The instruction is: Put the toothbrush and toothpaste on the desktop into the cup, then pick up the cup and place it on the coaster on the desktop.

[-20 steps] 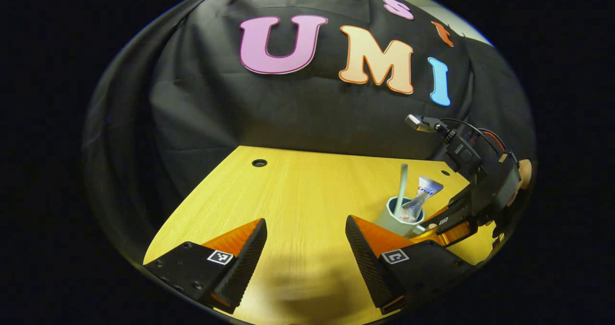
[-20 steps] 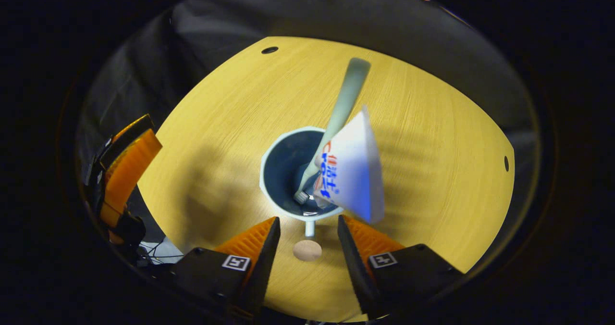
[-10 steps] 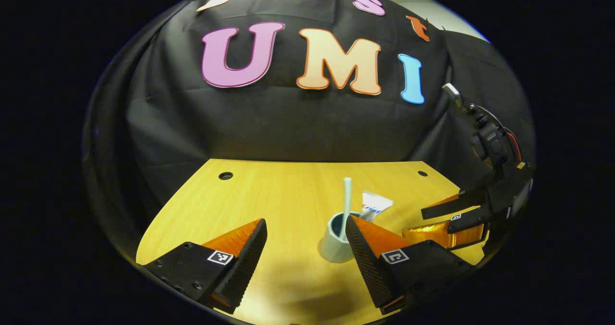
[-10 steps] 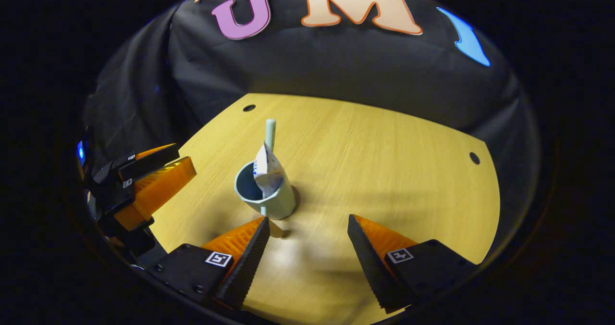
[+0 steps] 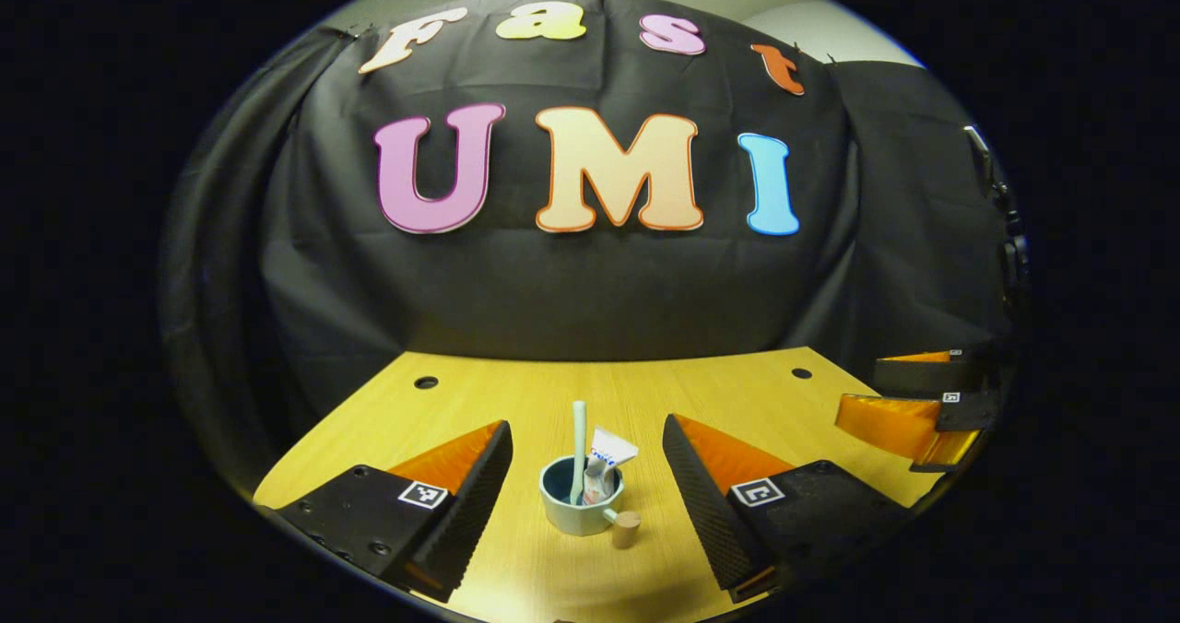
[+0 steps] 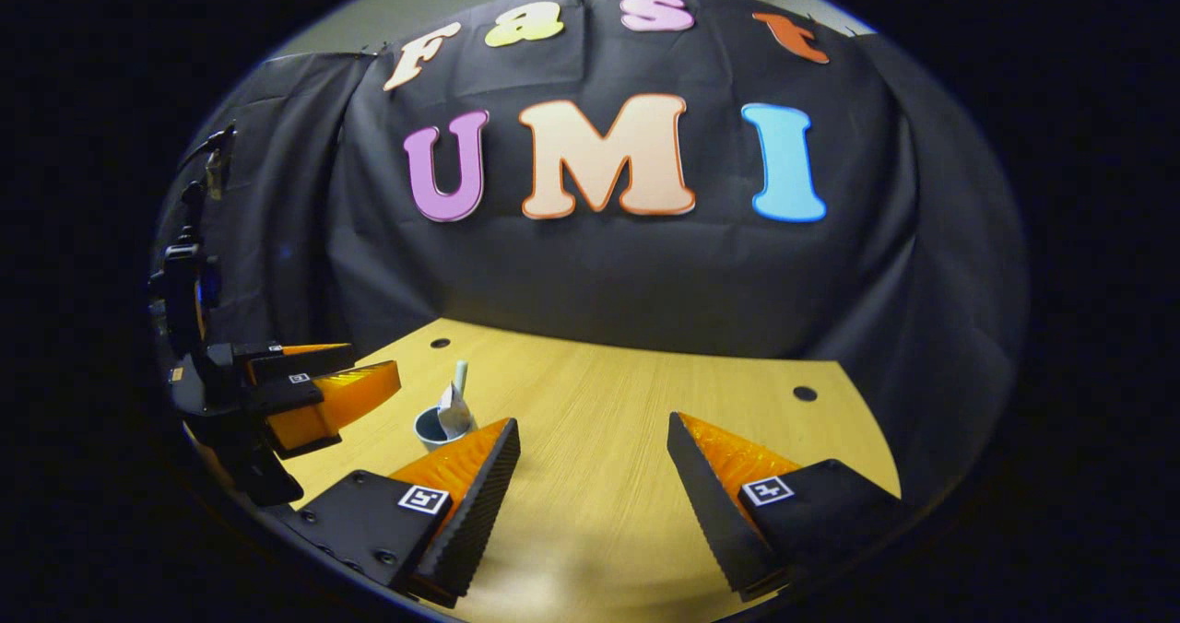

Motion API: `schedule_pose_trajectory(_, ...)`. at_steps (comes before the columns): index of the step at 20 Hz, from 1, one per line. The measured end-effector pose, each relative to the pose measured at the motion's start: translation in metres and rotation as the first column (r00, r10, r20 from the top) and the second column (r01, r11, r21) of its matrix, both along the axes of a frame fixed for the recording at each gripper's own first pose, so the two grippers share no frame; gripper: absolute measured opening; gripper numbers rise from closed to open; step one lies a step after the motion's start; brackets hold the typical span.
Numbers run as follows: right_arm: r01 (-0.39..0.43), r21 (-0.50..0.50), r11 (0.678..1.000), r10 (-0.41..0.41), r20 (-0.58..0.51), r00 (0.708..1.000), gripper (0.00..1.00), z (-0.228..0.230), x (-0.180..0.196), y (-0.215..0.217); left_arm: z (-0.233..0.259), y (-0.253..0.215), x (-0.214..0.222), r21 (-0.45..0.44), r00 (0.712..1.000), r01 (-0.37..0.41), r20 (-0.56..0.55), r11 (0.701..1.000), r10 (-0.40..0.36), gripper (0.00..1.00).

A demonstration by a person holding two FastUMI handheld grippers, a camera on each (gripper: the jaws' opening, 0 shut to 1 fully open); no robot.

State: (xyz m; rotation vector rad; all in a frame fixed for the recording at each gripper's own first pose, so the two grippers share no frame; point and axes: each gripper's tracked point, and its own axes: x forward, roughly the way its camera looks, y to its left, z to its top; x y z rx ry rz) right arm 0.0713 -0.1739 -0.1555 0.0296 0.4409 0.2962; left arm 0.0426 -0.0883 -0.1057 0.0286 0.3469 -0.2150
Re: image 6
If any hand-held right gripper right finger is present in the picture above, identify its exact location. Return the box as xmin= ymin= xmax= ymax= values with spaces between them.
xmin=667 ymin=411 xmax=914 ymax=603

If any white toothpaste tube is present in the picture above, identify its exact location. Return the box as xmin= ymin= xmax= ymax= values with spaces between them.
xmin=437 ymin=382 xmax=474 ymax=441

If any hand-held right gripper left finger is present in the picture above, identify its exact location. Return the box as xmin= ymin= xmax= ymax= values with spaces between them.
xmin=277 ymin=417 xmax=522 ymax=608

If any black backdrop cloth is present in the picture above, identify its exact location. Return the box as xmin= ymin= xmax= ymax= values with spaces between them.
xmin=152 ymin=0 xmax=1029 ymax=513

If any wooden desktop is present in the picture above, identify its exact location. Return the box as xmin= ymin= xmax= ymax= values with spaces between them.
xmin=184 ymin=317 xmax=903 ymax=623

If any pale blue cup wooden handle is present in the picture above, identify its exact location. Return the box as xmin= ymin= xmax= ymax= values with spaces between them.
xmin=413 ymin=406 xmax=476 ymax=452

